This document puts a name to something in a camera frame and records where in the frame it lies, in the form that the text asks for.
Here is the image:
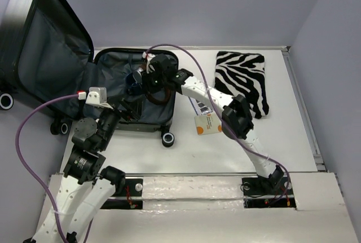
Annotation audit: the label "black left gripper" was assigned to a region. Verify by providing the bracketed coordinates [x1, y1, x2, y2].
[99, 92, 145, 149]

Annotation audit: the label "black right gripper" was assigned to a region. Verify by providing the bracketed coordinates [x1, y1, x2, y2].
[140, 67, 167, 94]

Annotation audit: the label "brown silver headphones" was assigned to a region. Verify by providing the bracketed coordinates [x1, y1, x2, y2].
[133, 63, 171, 105]

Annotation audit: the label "white orange eyelid tape card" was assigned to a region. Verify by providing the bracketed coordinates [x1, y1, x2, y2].
[194, 113, 222, 135]

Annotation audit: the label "zebra print plush cloth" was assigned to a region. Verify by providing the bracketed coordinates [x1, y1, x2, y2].
[214, 51, 270, 119]

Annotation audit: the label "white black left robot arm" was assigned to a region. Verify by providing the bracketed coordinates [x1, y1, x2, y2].
[26, 103, 138, 242]

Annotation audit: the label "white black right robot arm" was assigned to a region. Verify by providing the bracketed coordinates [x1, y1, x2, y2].
[140, 52, 284, 193]

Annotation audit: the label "dark blue mug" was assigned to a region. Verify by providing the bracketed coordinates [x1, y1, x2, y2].
[125, 73, 142, 96]

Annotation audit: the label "black hard-shell suitcase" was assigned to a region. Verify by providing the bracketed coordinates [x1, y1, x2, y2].
[1, 0, 175, 147]

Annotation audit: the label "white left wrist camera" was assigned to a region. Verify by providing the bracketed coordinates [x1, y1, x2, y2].
[85, 87, 114, 110]

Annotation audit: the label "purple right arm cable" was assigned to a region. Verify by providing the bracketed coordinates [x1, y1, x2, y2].
[145, 42, 291, 201]

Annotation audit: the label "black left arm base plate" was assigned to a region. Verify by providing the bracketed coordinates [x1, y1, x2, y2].
[101, 178, 143, 210]

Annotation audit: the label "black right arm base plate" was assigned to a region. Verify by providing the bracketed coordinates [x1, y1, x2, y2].
[240, 176, 297, 209]

